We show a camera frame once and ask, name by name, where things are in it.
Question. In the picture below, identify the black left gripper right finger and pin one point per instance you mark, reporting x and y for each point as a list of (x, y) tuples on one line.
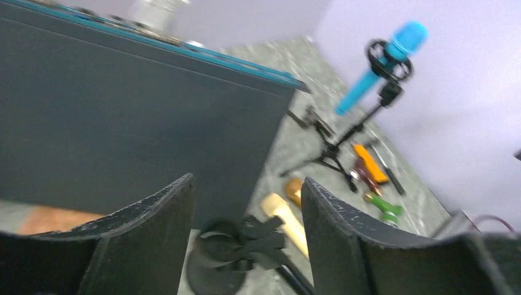
[(351, 252)]

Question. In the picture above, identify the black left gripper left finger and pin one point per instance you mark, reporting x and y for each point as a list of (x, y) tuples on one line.
[(139, 249)]

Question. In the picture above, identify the black desk stand with clip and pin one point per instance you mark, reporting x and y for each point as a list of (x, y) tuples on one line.
[(225, 252)]

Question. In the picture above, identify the gold microphone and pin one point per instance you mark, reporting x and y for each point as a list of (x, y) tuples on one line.
[(293, 191)]

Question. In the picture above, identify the cream beige microphone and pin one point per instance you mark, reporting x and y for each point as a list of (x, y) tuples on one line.
[(274, 205)]

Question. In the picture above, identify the black tripod mic stand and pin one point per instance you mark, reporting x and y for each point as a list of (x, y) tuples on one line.
[(329, 156)]

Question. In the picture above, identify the blue microphone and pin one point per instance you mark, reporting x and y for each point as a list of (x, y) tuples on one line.
[(388, 60)]

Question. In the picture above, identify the black microphone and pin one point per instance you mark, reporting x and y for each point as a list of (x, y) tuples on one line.
[(295, 279)]

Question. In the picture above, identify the green pipe fitting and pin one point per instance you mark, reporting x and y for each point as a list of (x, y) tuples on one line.
[(389, 213)]

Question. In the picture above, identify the brown pipe fitting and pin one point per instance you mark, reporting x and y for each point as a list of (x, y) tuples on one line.
[(362, 173)]

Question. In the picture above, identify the wooden board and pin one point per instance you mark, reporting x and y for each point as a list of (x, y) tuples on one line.
[(46, 219)]

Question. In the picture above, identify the dark metal clamp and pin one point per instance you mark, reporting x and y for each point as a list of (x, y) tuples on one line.
[(311, 119)]

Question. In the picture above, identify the dark grey server chassis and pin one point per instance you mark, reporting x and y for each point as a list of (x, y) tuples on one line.
[(97, 114)]

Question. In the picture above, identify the orange handled tool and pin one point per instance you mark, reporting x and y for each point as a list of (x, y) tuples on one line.
[(370, 164)]

